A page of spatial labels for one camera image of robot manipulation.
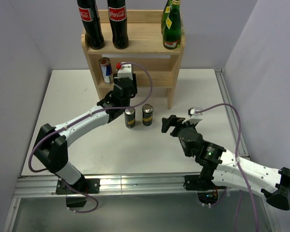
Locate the blue silver energy can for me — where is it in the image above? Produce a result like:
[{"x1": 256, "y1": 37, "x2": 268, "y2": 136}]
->
[{"x1": 99, "y1": 57, "x2": 114, "y2": 85}]

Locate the glass cola bottle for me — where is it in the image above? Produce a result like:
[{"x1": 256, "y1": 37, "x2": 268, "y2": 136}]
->
[
  {"x1": 77, "y1": 0, "x2": 104, "y2": 50},
  {"x1": 107, "y1": 0, "x2": 129, "y2": 49}
]

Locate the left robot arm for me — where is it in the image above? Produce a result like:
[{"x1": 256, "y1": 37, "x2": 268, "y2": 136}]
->
[{"x1": 33, "y1": 73, "x2": 137, "y2": 193}]

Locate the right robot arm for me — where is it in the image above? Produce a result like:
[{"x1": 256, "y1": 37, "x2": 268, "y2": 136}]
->
[{"x1": 161, "y1": 115, "x2": 290, "y2": 210}]

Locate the wooden shelf unit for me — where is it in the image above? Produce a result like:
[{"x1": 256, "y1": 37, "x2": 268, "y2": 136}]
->
[{"x1": 81, "y1": 9, "x2": 186, "y2": 111}]

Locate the right black tonic can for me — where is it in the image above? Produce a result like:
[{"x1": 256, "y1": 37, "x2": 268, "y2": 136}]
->
[{"x1": 142, "y1": 104, "x2": 154, "y2": 126}]

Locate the black tonic can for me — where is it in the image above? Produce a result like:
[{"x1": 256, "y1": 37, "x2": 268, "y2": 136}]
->
[
  {"x1": 124, "y1": 108, "x2": 135, "y2": 129},
  {"x1": 142, "y1": 104, "x2": 154, "y2": 126}
]

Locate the left black tonic can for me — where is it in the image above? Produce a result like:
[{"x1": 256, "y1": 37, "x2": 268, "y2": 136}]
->
[{"x1": 124, "y1": 108, "x2": 135, "y2": 129}]

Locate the front green glass bottle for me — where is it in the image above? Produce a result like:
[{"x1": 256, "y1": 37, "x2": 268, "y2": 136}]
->
[{"x1": 162, "y1": 0, "x2": 182, "y2": 49}]

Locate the green glass bottle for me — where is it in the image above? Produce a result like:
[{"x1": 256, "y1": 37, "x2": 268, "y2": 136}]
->
[
  {"x1": 160, "y1": 0, "x2": 172, "y2": 34},
  {"x1": 162, "y1": 0, "x2": 182, "y2": 49}
]

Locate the rear green glass bottle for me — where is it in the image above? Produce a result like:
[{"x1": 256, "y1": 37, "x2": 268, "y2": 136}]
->
[{"x1": 160, "y1": 0, "x2": 172, "y2": 34}]

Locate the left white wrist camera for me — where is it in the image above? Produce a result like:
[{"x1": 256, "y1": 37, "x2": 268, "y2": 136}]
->
[{"x1": 116, "y1": 63, "x2": 133, "y2": 80}]

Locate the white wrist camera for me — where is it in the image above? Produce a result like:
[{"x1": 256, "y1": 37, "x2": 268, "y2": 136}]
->
[
  {"x1": 182, "y1": 107, "x2": 203, "y2": 125},
  {"x1": 116, "y1": 63, "x2": 133, "y2": 80}
]

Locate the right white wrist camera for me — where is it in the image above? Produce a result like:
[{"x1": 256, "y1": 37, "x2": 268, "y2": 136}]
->
[{"x1": 182, "y1": 107, "x2": 203, "y2": 125}]

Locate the right aluminium side rail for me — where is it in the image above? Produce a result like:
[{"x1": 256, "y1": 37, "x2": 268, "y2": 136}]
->
[{"x1": 214, "y1": 69, "x2": 250, "y2": 159}]

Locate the aluminium mounting rail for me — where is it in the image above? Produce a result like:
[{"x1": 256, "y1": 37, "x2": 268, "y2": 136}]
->
[{"x1": 13, "y1": 172, "x2": 235, "y2": 199}]

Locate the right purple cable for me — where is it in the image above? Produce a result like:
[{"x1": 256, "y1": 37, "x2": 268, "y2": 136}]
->
[{"x1": 195, "y1": 103, "x2": 259, "y2": 232}]

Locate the purple cable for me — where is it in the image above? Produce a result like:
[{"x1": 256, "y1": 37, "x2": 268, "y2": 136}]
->
[
  {"x1": 29, "y1": 62, "x2": 153, "y2": 215},
  {"x1": 195, "y1": 103, "x2": 259, "y2": 232}
]

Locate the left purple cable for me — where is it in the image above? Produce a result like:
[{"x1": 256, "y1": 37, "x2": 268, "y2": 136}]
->
[{"x1": 29, "y1": 62, "x2": 153, "y2": 215}]

